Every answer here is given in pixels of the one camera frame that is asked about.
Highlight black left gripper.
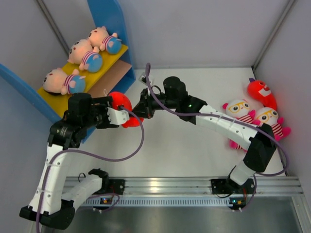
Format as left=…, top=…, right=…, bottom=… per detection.
left=82, top=97, right=114, bottom=130

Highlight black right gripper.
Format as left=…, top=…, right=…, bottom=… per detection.
left=129, top=88, right=178, bottom=120

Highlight red plush monster toy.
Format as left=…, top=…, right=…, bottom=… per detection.
left=107, top=92, right=143, bottom=128

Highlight pig doll black hair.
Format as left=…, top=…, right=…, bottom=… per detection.
left=42, top=67, right=87, bottom=95

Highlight pig doll blue pants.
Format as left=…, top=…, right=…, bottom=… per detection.
left=68, top=39, right=103, bottom=73

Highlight red plush monster white mouth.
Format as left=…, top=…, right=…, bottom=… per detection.
left=247, top=78, right=277, bottom=110

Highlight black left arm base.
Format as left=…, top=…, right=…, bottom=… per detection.
left=103, top=179, right=125, bottom=195

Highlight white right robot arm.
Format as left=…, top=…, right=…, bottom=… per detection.
left=133, top=76, right=276, bottom=193

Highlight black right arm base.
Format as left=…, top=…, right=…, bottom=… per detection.
left=211, top=178, right=255, bottom=195

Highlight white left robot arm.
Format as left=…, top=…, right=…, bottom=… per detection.
left=19, top=93, right=112, bottom=231

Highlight blue wooden toy shelf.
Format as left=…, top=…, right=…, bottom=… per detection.
left=0, top=0, right=136, bottom=144

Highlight white panda doll yellow glasses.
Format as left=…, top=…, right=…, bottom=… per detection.
left=222, top=99, right=256, bottom=123

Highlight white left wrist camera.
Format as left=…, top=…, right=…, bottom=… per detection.
left=107, top=107, right=130, bottom=125

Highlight white right cable connector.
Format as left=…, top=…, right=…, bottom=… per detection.
left=138, top=74, right=154, bottom=85

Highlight aluminium mounting rail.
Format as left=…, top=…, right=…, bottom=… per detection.
left=63, top=176, right=304, bottom=195

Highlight slotted grey cable duct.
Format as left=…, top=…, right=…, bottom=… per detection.
left=82, top=197, right=245, bottom=207

